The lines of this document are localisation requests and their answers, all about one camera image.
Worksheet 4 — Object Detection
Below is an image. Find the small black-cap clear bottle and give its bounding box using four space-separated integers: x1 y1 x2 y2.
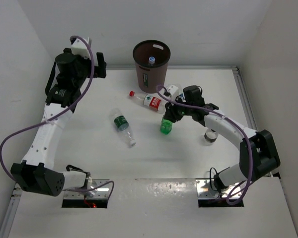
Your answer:
204 128 219 144

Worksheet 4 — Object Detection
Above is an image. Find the small green plastic bottle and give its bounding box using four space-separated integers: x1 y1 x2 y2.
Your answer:
160 117 173 135

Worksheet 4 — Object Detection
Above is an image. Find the blue-label clear water bottle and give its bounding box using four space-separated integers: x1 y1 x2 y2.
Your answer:
172 84 185 101

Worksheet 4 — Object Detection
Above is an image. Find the purple cable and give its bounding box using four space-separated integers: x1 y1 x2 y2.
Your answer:
0 36 115 196
155 84 254 206

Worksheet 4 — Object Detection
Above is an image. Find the aluminium frame rail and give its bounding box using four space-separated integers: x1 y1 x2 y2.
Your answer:
233 67 281 182

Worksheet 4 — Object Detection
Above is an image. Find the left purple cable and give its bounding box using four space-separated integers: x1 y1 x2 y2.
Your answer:
0 36 115 196

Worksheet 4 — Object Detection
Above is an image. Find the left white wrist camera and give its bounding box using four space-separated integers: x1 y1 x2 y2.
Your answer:
70 36 91 60

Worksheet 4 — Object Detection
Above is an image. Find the green-label clear water bottle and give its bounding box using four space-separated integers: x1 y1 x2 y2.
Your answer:
110 108 136 147

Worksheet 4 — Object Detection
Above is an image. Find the red-label clear water bottle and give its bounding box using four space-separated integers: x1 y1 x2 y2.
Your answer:
129 91 165 114

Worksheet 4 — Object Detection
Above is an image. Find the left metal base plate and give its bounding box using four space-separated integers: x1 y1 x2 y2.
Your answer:
63 179 112 200

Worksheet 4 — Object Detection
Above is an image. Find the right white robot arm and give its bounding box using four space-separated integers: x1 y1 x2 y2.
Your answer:
160 85 281 192

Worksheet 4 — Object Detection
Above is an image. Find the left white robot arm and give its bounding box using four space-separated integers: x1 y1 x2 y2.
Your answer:
10 48 107 196

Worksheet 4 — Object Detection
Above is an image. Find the metal base plate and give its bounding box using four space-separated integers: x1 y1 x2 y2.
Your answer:
63 179 112 200
195 178 242 200

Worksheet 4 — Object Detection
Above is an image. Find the brown plastic waste bin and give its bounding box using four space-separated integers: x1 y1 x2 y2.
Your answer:
133 40 171 94

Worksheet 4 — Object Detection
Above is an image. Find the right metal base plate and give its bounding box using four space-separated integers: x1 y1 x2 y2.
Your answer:
195 178 242 200

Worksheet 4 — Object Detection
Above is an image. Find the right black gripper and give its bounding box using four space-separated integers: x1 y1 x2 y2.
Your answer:
164 95 193 122

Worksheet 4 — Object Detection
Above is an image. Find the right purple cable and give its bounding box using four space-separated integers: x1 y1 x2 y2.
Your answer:
155 84 254 206

